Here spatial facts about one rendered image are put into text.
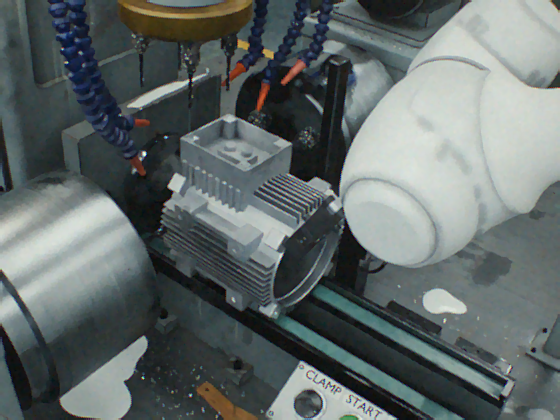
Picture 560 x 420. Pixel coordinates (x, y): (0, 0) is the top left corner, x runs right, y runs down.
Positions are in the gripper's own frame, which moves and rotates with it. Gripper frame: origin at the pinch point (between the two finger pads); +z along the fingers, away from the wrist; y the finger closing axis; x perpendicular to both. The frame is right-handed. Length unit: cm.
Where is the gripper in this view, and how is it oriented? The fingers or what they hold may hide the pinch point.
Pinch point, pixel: (306, 237)
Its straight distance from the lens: 83.5
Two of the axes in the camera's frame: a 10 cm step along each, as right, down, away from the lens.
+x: 6.5, 7.5, -1.0
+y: -6.1, 4.4, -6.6
